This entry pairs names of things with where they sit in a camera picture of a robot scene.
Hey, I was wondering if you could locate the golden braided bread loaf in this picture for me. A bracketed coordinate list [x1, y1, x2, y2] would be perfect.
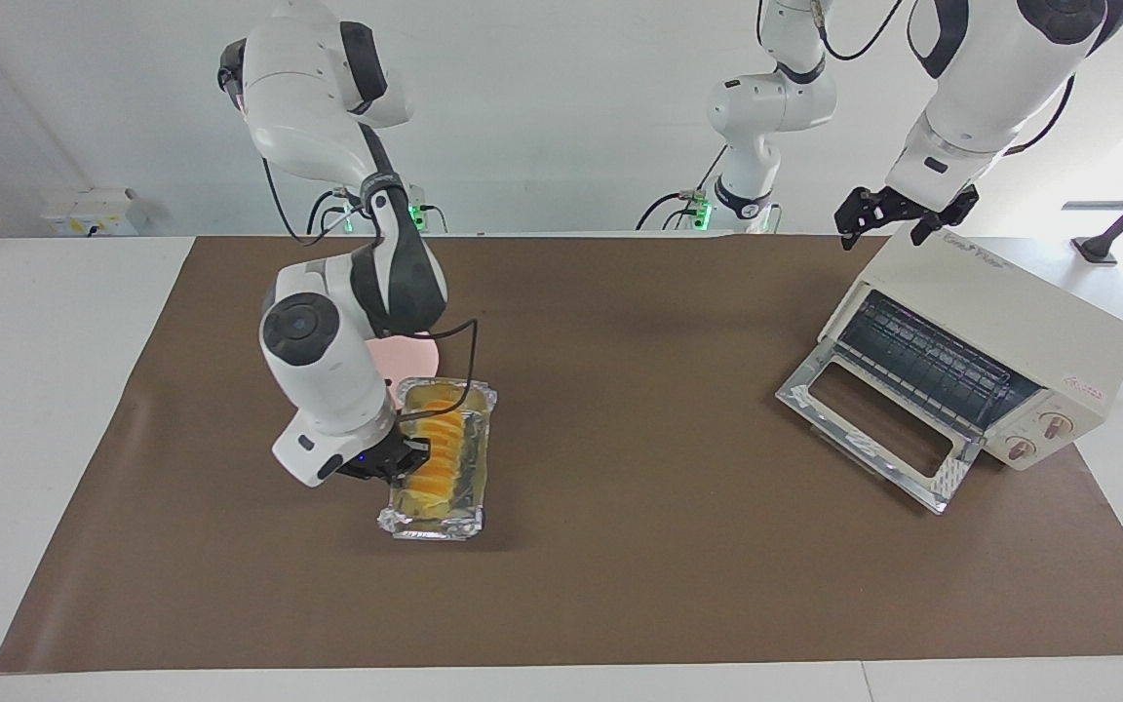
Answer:
[396, 397, 466, 514]

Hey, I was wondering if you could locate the aluminium foil tray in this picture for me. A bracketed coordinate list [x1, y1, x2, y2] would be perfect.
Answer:
[376, 377, 501, 543]

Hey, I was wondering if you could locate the cream toaster oven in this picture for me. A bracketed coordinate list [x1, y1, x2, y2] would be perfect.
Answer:
[820, 222, 1123, 472]

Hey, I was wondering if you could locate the metal oven rack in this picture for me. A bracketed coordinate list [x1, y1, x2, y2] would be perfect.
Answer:
[834, 291, 1042, 432]

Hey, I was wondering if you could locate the glass oven door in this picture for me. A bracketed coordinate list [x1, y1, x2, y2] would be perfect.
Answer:
[776, 341, 984, 515]

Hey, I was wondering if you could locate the pink round plate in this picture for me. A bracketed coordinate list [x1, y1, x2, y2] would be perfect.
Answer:
[367, 331, 442, 410]

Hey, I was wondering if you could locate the brown paper table mat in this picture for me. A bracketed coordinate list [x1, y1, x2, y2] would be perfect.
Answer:
[0, 234, 1123, 674]

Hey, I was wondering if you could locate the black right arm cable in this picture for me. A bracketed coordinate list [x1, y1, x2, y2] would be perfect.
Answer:
[262, 156, 481, 422]

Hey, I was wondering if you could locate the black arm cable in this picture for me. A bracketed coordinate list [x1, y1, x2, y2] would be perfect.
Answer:
[813, 0, 913, 61]
[262, 156, 481, 422]

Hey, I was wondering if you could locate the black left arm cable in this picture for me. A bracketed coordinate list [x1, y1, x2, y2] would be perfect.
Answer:
[813, 0, 913, 61]

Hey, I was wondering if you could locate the black left base cable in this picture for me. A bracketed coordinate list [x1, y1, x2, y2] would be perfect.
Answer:
[636, 146, 729, 233]

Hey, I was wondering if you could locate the black base cable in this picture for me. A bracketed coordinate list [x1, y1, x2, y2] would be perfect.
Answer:
[636, 146, 729, 233]
[307, 188, 368, 236]

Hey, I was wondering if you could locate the black right base cable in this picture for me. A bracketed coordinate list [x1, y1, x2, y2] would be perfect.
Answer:
[307, 188, 368, 236]

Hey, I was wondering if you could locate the white wall socket box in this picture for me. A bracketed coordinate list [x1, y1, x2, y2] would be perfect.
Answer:
[40, 189, 149, 238]

